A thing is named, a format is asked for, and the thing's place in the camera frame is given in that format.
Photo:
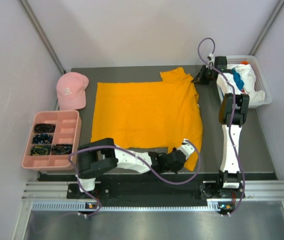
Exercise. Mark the blue t shirt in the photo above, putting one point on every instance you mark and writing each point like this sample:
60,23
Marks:
237,79

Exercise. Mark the aluminium frame rail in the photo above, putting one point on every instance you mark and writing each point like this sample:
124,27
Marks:
65,196

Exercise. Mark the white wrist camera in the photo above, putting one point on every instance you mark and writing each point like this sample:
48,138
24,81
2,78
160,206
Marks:
210,58
187,148

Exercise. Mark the black folded socks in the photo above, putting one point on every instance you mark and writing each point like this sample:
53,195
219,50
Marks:
43,128

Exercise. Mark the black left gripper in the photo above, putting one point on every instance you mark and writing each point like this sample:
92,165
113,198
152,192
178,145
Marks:
175,170

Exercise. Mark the pink divided organizer tray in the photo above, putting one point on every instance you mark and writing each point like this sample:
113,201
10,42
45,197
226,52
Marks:
68,126

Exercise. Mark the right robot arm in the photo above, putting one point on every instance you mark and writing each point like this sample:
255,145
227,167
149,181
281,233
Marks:
232,116

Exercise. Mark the pink baseball cap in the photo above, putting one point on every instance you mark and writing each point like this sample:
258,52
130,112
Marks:
71,91

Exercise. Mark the dark patterned socks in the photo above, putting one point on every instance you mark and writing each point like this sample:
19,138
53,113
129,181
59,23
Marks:
62,149

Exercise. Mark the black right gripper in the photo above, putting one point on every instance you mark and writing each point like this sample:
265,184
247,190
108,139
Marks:
200,78

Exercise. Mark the blue patterned socks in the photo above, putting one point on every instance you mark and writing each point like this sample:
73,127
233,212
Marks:
42,139

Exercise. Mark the white plastic laundry basket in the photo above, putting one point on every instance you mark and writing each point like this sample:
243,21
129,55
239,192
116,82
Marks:
225,83

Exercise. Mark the orange t shirt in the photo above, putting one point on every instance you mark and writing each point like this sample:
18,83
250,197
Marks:
149,114

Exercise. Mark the white t shirt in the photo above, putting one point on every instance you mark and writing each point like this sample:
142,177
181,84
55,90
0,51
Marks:
248,78

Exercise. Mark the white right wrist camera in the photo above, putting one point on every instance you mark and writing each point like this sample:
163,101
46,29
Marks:
210,58

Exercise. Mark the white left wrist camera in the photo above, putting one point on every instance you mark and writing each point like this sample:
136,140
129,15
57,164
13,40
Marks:
187,148

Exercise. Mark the orange garment in basket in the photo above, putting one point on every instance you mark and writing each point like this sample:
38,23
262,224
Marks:
244,63

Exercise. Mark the green patterned socks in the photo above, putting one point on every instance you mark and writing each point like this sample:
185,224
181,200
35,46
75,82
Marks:
40,150

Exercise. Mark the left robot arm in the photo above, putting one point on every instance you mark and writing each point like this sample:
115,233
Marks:
99,157

